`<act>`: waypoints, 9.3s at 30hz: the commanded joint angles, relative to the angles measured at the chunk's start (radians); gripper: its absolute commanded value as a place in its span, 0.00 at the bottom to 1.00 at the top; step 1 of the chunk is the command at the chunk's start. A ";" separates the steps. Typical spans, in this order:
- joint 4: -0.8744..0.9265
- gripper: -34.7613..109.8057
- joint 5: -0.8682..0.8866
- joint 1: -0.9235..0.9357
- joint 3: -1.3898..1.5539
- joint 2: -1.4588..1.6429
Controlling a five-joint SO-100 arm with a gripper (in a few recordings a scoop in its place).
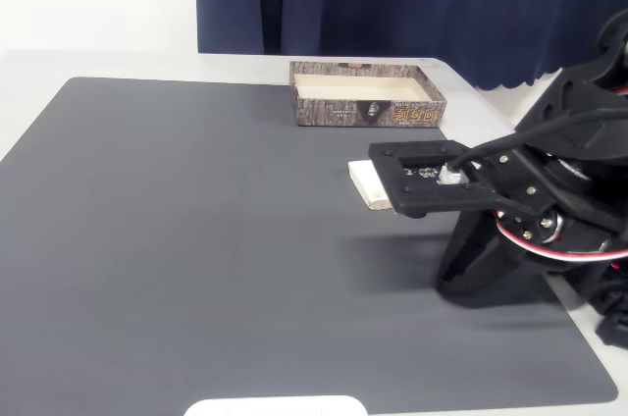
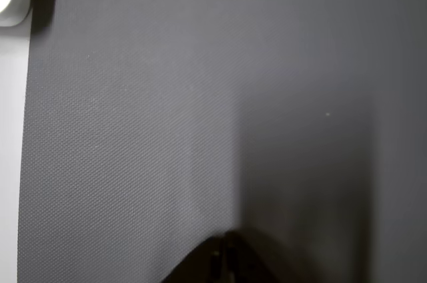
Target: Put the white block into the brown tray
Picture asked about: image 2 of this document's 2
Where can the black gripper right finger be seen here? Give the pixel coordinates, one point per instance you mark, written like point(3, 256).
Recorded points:
point(247, 263)

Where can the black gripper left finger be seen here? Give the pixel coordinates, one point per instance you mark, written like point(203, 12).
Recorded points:
point(203, 266)

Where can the grey textured mat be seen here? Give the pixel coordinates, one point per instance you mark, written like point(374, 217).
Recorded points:
point(166, 112)

